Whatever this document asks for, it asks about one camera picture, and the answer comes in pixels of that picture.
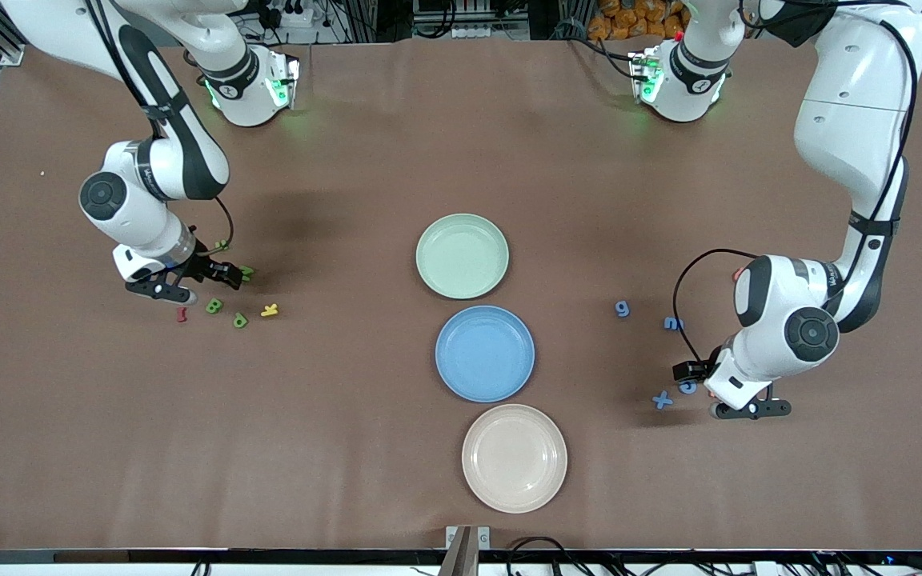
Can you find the yellow letter K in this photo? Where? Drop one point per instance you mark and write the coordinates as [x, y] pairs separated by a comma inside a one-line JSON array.
[[269, 310]]

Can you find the green plate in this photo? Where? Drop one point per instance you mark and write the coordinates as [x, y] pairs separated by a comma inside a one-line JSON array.
[[462, 256]]

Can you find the beige plate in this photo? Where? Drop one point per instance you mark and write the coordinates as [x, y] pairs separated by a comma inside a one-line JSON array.
[[515, 458]]

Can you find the brown vertical post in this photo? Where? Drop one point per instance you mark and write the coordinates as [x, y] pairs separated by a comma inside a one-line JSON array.
[[461, 560]]

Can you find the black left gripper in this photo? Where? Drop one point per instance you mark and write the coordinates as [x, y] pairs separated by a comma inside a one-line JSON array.
[[699, 370]]

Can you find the green letter B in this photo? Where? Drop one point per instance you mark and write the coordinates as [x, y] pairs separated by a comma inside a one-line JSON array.
[[214, 306]]

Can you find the green letter P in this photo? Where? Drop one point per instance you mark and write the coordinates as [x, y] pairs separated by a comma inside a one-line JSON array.
[[240, 320]]

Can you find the long white power strip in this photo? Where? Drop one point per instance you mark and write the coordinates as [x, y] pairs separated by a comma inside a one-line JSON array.
[[493, 32]]

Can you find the grey metal bracket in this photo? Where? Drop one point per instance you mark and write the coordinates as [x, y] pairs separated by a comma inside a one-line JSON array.
[[483, 538]]

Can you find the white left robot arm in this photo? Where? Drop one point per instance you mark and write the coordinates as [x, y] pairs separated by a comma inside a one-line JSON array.
[[853, 104]]

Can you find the blue letter X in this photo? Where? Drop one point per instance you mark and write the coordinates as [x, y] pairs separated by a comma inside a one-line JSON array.
[[661, 399]]

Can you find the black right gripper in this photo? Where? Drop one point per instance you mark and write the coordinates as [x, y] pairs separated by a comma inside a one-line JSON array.
[[206, 268]]

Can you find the orange mesh bag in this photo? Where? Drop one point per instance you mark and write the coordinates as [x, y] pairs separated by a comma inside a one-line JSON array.
[[629, 20]]

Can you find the blue plate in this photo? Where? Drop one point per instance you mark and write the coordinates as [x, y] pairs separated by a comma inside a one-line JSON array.
[[485, 354]]

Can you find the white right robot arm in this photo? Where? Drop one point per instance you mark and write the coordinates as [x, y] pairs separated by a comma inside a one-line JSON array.
[[141, 204]]

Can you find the brown table cover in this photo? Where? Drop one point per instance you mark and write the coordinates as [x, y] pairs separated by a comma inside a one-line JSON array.
[[349, 448]]

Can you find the blue lowercase letter g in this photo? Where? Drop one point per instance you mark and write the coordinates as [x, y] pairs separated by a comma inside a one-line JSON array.
[[622, 308]]

